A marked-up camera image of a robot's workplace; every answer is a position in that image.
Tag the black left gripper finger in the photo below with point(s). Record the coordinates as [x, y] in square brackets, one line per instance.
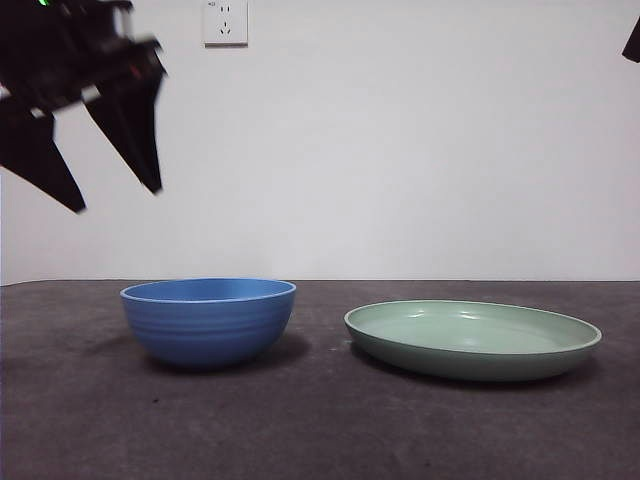
[35, 150]
[132, 130]

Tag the blue ribbed bowl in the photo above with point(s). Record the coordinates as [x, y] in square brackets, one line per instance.
[210, 330]

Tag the green round plate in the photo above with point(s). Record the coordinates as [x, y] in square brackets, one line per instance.
[470, 360]

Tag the white wall socket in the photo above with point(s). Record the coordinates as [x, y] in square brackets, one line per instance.
[226, 25]

